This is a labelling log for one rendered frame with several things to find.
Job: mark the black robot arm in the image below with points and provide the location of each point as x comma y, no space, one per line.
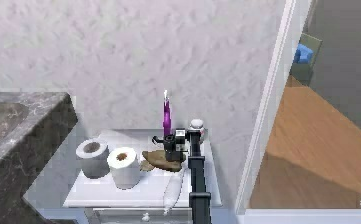
198,180

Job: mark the white tapered bottle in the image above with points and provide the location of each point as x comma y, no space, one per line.
173,190

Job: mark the white side table with drawer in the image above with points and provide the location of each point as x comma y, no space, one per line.
98,193

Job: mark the white round jar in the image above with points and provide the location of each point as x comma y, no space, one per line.
197,126

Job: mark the blue cushion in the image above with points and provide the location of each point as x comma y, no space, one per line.
303,54

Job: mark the brown crumpled cloth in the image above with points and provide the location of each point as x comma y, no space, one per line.
158,159

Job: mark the white door frame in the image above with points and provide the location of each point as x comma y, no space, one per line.
268,100

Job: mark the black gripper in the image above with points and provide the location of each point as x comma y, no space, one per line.
170,146

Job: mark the grey marble sink counter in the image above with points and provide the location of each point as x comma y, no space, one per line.
18,140

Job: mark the white toilet paper roll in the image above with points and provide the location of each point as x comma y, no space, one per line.
124,168
92,160

